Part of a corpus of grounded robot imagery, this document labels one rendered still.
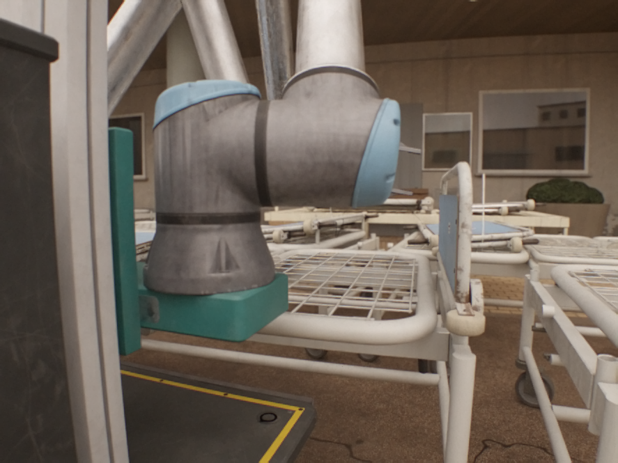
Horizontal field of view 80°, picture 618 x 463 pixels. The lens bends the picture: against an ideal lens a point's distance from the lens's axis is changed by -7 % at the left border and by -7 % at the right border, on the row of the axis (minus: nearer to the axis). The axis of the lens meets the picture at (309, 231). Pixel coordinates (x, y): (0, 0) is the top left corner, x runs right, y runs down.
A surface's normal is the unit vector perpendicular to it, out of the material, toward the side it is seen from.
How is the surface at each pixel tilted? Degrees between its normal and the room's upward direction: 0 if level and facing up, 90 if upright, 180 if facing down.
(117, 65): 106
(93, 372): 90
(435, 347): 90
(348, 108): 55
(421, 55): 90
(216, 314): 90
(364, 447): 0
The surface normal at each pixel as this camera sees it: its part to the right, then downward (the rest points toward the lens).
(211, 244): 0.28, -0.26
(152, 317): -0.33, 0.09
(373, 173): 0.04, 0.53
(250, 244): 0.77, -0.29
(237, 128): -0.04, -0.27
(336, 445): 0.00, -1.00
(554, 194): -0.25, -0.21
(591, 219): 0.07, 0.28
